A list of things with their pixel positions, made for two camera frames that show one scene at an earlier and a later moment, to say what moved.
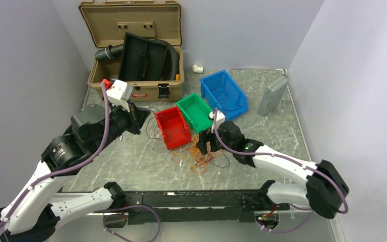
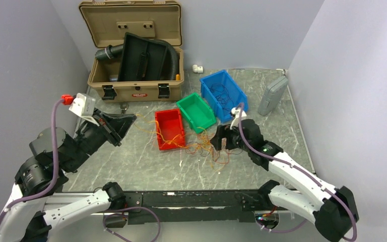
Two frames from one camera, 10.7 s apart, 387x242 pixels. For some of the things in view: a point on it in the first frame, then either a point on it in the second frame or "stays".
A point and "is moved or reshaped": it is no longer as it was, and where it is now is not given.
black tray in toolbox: x=142 y=60 stays
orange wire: x=195 y=161 is moved or reshaped
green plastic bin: x=196 y=111 stays
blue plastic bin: x=222 y=92 stays
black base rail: x=171 y=207 stays
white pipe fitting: x=197 y=69 stays
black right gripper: x=204 y=138 -> x=223 y=131
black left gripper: x=136 y=116 -> x=115 y=126
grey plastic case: x=272 y=96 stays
